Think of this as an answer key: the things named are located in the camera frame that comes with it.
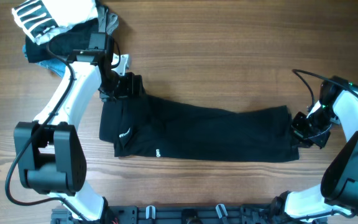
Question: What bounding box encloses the grey folded garment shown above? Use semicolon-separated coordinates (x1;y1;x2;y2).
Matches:
97;5;119;35

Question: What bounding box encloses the black and white folded garment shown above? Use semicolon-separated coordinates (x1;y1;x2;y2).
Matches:
12;0;98;45

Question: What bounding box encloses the blue denim folded garment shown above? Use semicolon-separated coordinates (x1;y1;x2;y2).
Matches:
22;44;66;78

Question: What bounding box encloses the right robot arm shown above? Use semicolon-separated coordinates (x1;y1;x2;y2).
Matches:
268;77;358;223

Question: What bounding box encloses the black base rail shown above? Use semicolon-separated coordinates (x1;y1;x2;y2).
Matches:
50;203;328;224

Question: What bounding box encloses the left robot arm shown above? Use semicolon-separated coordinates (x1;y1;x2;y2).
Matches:
5;49;141;223

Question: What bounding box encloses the black t-shirt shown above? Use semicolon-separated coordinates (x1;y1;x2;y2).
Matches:
99;95;300;162

